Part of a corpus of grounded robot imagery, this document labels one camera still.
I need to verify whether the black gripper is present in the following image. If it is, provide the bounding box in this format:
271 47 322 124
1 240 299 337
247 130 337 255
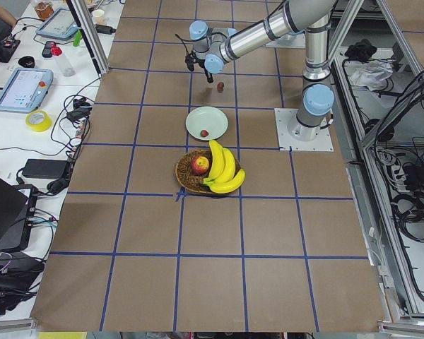
184 49 214 84

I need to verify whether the red strawberry of pair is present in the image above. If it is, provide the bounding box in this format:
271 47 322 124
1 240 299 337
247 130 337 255
216 82 225 93

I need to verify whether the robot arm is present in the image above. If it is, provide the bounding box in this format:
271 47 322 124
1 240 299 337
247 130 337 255
157 1 305 148

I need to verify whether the light green plate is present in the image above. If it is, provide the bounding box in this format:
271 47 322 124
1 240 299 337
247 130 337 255
185 106 228 141

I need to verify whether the red apple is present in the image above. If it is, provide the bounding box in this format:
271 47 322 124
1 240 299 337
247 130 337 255
191 155 210 175

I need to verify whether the brown wicker basket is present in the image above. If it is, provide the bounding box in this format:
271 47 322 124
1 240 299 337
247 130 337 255
175 149 230 196

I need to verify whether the yellow banana bunch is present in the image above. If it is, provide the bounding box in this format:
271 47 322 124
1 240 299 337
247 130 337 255
203 140 246 194

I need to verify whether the white paper cup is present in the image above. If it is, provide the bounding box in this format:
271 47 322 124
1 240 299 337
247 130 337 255
91 8 105 25

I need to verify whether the white squeeze bottle red cap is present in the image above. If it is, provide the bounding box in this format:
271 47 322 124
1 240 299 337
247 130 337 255
51 43 76 77

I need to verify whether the far teach pendant tablet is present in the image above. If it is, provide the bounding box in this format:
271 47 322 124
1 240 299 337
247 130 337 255
36 8 78 40

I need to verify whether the teach pendant tablet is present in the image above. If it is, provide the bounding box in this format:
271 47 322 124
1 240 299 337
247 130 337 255
36 8 78 40
0 68 54 114

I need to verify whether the black phone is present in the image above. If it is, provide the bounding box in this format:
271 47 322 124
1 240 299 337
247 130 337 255
42 41 56 59

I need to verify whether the yellow tape roll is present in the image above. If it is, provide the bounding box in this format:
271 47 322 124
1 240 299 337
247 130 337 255
25 109 52 133

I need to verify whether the black round cap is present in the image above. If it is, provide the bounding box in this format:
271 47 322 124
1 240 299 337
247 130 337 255
18 56 35 69

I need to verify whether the near teach pendant tablet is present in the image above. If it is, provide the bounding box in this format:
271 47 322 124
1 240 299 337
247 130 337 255
0 68 54 114

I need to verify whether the black power adapter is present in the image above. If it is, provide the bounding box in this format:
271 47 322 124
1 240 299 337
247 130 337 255
22 159 69 179

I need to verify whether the black laptop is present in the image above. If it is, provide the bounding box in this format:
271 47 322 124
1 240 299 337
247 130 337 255
0 178 37 253

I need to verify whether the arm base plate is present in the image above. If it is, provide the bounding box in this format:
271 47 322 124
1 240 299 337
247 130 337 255
274 108 334 152

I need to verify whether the aluminium frame post right side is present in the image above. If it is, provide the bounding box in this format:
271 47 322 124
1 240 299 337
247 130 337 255
66 0 110 76

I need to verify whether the aluminium side frame rail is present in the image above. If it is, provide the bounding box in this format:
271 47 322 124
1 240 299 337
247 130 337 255
332 50 424 337

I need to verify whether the coiled black cable bundle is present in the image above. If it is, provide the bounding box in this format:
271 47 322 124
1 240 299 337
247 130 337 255
390 192 424 244

